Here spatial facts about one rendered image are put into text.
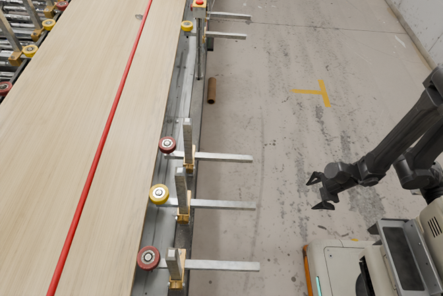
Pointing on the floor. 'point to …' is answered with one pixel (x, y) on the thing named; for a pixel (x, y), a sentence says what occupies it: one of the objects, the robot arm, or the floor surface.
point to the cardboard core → (211, 91)
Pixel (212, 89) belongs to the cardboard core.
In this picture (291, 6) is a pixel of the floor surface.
